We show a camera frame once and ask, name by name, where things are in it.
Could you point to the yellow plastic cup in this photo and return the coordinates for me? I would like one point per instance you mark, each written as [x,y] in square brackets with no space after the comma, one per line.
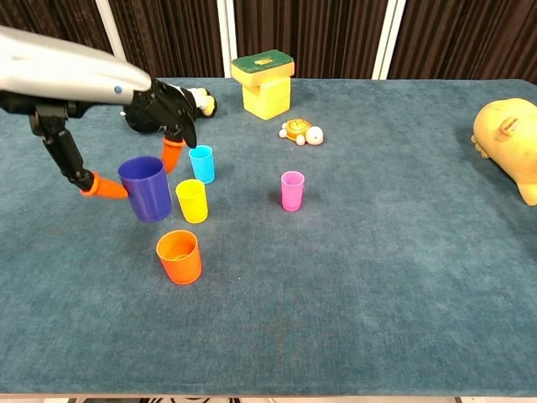
[191,205]

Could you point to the teal table cloth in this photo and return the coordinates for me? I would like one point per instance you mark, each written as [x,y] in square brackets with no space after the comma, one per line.
[335,294]

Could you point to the white partition post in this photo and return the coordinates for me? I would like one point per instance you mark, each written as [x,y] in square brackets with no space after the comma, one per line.
[388,38]
[110,25]
[225,33]

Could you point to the orange plastic cup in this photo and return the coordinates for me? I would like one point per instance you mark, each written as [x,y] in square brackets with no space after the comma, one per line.
[180,264]

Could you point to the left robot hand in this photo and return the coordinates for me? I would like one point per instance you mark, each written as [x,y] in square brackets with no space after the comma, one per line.
[75,71]

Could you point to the yellow plush animal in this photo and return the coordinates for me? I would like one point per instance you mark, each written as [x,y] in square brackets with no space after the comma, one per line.
[507,142]

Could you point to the orange turtle toy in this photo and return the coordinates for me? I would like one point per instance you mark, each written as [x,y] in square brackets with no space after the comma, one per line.
[300,131]

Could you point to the purple plastic cup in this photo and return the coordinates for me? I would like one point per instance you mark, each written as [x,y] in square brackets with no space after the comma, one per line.
[147,197]

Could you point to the pink plastic cup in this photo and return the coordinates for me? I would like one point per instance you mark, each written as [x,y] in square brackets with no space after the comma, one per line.
[292,195]

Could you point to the blue plastic cup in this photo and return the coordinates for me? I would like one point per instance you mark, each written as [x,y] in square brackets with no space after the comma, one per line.
[202,168]

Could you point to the dark brown pleated curtain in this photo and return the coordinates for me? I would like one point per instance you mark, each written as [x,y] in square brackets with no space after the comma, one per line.
[310,33]

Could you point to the black white plush toy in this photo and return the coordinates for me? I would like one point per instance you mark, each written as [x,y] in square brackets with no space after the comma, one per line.
[203,102]

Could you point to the yellow foam block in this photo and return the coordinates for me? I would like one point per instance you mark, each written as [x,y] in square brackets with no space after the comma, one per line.
[272,101]

